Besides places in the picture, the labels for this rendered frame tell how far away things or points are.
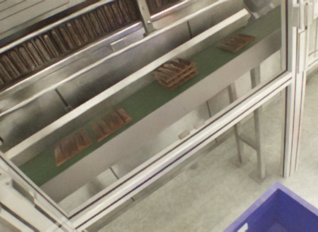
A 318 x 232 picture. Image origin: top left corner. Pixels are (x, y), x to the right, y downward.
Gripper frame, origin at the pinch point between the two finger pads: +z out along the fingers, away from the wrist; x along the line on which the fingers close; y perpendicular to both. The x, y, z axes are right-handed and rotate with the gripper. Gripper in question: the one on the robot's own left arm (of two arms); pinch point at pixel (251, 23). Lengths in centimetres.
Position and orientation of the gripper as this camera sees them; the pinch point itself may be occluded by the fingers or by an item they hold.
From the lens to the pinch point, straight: 71.8
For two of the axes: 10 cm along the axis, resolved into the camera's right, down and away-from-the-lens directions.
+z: -1.2, 2.4, 9.6
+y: -5.8, -8.0, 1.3
